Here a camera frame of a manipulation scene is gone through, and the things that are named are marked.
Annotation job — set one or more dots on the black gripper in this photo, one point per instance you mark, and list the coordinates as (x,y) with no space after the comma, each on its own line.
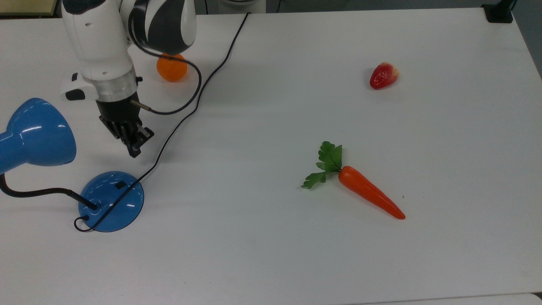
(118,111)

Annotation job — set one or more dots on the black camera stand clamp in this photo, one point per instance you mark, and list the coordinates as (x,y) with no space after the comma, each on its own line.
(499,12)

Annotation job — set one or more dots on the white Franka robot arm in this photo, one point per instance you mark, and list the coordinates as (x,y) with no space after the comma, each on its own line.
(101,42)

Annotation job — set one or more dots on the blue desk lamp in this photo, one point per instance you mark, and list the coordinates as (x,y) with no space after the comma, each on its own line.
(38,135)

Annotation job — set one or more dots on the red strawberry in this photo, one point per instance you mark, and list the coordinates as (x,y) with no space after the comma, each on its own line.
(382,76)

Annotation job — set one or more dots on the orange toy carrot green leaves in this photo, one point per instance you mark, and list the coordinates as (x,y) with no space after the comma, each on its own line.
(368,192)

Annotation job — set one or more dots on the orange mandarin fruit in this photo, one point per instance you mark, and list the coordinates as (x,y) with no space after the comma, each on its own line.
(171,71)

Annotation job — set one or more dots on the yellow board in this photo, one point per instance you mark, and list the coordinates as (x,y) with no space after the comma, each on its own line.
(25,6)

